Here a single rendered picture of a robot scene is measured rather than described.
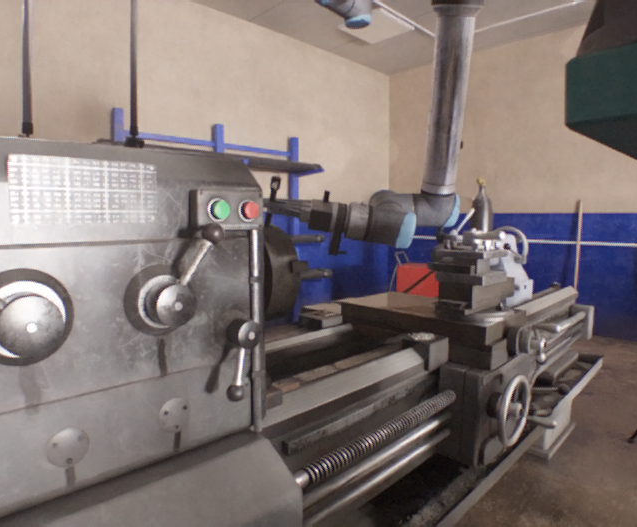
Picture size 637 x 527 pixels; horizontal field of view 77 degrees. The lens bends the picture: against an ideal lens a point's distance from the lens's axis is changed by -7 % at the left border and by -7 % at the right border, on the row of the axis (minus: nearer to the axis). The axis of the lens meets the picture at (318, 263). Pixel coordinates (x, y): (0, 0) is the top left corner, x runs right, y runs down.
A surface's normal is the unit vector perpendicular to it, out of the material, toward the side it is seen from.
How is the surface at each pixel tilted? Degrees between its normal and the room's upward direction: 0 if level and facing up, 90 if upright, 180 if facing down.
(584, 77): 90
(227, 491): 32
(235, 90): 90
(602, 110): 90
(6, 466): 90
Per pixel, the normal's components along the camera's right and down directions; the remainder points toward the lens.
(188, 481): 0.37, -0.81
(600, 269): -0.72, 0.07
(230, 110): 0.69, 0.07
